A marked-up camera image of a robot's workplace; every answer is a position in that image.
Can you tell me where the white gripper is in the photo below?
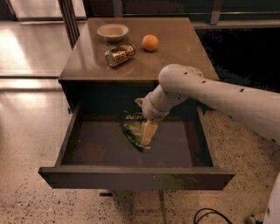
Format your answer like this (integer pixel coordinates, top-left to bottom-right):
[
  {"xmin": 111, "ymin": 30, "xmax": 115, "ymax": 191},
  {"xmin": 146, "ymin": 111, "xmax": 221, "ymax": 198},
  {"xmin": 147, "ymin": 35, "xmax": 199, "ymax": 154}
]
[{"xmin": 134, "ymin": 95, "xmax": 166, "ymax": 147}]

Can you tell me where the green jalapeno chip bag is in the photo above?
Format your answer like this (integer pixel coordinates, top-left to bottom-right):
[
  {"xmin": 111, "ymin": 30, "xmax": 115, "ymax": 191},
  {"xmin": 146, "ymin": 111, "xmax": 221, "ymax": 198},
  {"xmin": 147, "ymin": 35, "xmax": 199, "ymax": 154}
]
[{"xmin": 120, "ymin": 111, "xmax": 151, "ymax": 151}]

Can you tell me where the gold soda can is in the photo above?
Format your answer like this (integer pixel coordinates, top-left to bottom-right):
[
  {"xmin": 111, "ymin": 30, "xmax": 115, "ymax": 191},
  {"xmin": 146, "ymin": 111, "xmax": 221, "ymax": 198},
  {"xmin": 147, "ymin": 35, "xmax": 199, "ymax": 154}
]
[{"xmin": 105, "ymin": 43, "xmax": 136, "ymax": 67}]

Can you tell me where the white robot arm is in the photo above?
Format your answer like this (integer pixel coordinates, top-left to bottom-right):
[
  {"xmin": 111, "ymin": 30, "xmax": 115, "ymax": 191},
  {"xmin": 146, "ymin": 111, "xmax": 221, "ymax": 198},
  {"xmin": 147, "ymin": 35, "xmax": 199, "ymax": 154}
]
[{"xmin": 136, "ymin": 64, "xmax": 280, "ymax": 148}]

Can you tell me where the open dark top drawer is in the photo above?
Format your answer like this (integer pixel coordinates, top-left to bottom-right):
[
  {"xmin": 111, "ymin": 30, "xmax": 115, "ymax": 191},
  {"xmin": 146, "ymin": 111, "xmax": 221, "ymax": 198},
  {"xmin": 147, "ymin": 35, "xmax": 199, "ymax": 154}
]
[{"xmin": 38, "ymin": 107, "xmax": 235, "ymax": 191}]

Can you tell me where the dark grey drawer cabinet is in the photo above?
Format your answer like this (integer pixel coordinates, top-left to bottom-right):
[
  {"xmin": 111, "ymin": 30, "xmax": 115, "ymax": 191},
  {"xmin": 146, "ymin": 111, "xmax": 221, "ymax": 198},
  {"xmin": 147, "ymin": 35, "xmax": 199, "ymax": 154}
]
[{"xmin": 59, "ymin": 17, "xmax": 218, "ymax": 115}]

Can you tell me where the orange fruit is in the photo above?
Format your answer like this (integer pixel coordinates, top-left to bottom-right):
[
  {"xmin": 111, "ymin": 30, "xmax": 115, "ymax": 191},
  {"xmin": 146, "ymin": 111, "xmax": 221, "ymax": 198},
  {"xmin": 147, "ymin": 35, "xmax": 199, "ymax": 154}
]
[{"xmin": 142, "ymin": 35, "xmax": 159, "ymax": 52}]

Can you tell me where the beige ceramic bowl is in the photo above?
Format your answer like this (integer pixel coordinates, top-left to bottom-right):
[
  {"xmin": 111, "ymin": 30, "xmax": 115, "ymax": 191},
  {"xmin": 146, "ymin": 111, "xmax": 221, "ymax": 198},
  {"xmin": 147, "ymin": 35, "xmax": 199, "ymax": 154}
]
[{"xmin": 97, "ymin": 24, "xmax": 129, "ymax": 43}]

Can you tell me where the white power strip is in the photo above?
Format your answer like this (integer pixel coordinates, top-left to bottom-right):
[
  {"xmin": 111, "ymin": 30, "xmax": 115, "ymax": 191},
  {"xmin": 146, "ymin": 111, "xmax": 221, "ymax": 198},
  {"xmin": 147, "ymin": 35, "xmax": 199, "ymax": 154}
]
[{"xmin": 243, "ymin": 216, "xmax": 263, "ymax": 224}]

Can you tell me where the black floor cable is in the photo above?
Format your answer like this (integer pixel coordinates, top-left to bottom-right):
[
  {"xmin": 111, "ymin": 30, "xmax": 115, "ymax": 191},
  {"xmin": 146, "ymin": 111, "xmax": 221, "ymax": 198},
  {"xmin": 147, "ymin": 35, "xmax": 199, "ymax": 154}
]
[{"xmin": 193, "ymin": 207, "xmax": 234, "ymax": 224}]

